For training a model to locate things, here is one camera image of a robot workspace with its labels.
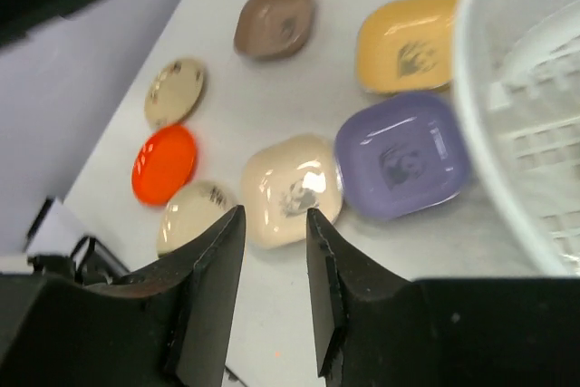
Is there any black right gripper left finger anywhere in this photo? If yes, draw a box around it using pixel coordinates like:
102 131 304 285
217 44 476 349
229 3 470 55
1 206 246 386

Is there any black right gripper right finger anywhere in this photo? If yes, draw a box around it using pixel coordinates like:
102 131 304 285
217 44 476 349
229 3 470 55
306 208 579 386

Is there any cream square panda plate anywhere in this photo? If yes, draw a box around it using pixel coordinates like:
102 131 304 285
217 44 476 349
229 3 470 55
240 133 343 249

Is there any brown square panda plate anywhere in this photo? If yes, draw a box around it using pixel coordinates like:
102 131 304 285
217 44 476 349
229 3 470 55
233 0 316 62

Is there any white plastic basket bin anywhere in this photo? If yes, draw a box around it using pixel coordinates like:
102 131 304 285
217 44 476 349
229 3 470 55
452 0 579 276

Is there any cream round plate black mound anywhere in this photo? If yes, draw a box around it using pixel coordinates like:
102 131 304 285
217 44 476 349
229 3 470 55
156 179 237 256

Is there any orange round plate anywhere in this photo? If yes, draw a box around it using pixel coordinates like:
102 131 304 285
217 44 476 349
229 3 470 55
131 124 198 207

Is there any purple square panda plate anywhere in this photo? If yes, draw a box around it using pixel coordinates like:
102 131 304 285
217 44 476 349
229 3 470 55
334 92 471 221

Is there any cream round flower plate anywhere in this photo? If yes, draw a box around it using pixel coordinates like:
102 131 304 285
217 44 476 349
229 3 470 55
144 57 207 130

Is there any yellow square plate far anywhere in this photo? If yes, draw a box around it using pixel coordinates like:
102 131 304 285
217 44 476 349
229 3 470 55
355 0 458 94

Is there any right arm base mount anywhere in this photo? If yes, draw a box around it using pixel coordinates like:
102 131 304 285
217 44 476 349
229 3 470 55
24 196 132 288

